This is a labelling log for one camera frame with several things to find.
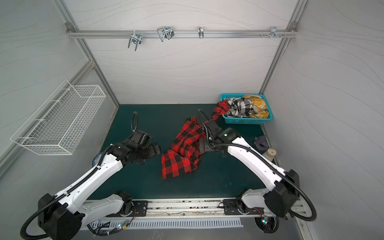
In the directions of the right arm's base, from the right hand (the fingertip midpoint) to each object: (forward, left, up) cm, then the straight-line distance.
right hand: (212, 142), depth 78 cm
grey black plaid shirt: (+35, -21, -9) cm, 42 cm away
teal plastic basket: (+26, -13, -13) cm, 32 cm away
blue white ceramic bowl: (-8, +67, -12) cm, 69 cm away
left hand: (-4, +29, -3) cm, 30 cm away
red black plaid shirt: (-5, +15, -9) cm, 18 cm away
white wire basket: (-3, +72, +15) cm, 74 cm away
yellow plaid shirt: (+33, -35, -9) cm, 49 cm away
